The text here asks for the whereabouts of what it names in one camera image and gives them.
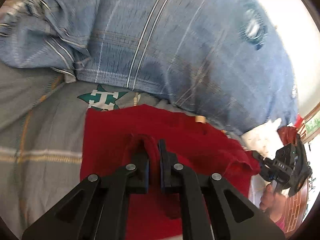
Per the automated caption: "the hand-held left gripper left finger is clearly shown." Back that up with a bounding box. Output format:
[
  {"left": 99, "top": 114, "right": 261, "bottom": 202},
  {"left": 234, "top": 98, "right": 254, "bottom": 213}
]
[{"left": 21, "top": 139, "right": 150, "bottom": 240}]

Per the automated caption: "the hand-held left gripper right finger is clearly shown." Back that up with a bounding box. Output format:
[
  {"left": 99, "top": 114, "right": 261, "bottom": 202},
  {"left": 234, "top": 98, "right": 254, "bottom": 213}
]
[{"left": 158, "top": 139, "right": 286, "bottom": 240}]

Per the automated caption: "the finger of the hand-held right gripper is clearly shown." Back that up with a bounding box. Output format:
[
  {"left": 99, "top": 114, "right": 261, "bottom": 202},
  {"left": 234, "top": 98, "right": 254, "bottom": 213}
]
[{"left": 252, "top": 151, "right": 276, "bottom": 181}]

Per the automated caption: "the red sweater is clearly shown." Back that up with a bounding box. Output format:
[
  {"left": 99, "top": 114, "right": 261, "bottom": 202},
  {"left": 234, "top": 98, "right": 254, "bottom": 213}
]
[{"left": 79, "top": 104, "right": 262, "bottom": 240}]

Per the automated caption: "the person's right forearm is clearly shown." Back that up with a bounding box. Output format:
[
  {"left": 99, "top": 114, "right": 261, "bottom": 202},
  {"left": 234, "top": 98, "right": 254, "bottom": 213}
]
[{"left": 272, "top": 212, "right": 287, "bottom": 232}]

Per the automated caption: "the person's right hand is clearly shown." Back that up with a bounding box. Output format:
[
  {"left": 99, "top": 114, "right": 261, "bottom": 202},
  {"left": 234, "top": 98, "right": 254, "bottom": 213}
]
[{"left": 259, "top": 183, "right": 288, "bottom": 215}]

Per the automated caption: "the white cloth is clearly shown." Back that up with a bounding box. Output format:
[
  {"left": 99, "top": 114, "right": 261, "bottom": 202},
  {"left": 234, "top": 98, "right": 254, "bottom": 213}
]
[{"left": 241, "top": 118, "right": 284, "bottom": 159}]

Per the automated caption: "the dark red cloth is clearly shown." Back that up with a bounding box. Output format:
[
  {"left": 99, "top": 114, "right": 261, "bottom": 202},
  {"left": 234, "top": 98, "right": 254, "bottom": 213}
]
[{"left": 277, "top": 114, "right": 305, "bottom": 146}]

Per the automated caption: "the grey plaid bed sheet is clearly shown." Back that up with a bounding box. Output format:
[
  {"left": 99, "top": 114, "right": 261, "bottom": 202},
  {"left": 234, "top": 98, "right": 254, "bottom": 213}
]
[{"left": 0, "top": 62, "right": 180, "bottom": 240}]

